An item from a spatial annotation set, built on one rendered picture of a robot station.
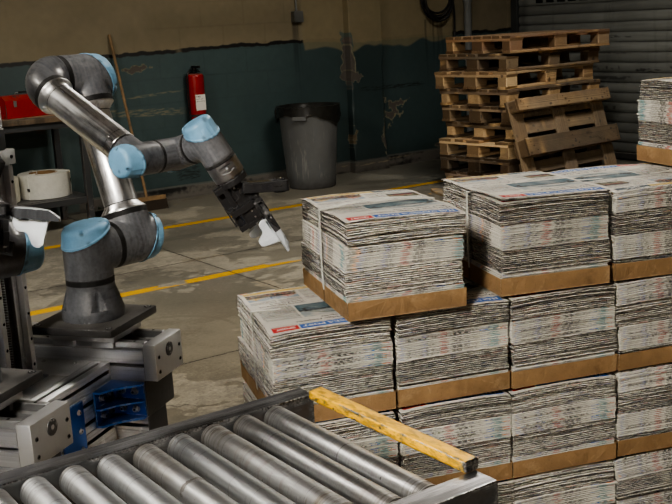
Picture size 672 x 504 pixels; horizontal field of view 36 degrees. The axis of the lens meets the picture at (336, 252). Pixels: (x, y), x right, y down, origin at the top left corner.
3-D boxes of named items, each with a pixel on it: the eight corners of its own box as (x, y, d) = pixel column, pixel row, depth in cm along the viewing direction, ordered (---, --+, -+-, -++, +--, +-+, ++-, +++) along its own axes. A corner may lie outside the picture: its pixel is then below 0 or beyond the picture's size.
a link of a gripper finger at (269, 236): (272, 262, 237) (248, 230, 238) (293, 248, 238) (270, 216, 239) (271, 260, 234) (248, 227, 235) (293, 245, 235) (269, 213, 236)
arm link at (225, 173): (230, 150, 238) (238, 154, 231) (241, 167, 240) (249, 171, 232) (204, 168, 237) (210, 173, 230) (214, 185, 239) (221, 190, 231)
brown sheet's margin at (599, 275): (441, 263, 277) (440, 248, 276) (538, 252, 284) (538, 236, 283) (500, 297, 241) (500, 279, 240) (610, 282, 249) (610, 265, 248)
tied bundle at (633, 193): (540, 253, 286) (539, 171, 281) (633, 242, 293) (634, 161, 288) (613, 284, 250) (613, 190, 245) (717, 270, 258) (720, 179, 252)
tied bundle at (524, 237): (440, 266, 277) (438, 181, 272) (540, 254, 285) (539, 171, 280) (499, 299, 242) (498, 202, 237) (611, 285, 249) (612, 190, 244)
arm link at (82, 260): (54, 278, 249) (47, 223, 246) (99, 267, 259) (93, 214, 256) (84, 284, 241) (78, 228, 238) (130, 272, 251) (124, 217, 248)
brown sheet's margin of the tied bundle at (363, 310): (327, 304, 243) (326, 287, 242) (441, 289, 251) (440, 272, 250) (347, 322, 228) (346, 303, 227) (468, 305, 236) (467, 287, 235)
